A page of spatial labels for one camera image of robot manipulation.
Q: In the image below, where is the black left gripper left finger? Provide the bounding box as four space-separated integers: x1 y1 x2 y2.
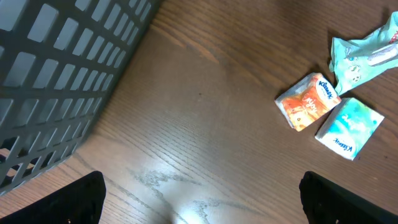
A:
1 171 106 224

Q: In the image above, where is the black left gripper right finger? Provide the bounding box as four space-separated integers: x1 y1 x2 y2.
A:
299 171 397 224

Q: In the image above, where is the teal Kleenex tissue pack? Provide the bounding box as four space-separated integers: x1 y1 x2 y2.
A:
315 98 384 161

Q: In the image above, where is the orange Kleenex tissue pack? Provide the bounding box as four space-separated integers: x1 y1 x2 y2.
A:
275 73 341 132

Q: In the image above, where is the teal crinkled snack pack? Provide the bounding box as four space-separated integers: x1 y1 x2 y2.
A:
329 12 397 95

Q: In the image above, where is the dark grey plastic basket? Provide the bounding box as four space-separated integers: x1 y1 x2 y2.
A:
1 0 160 194

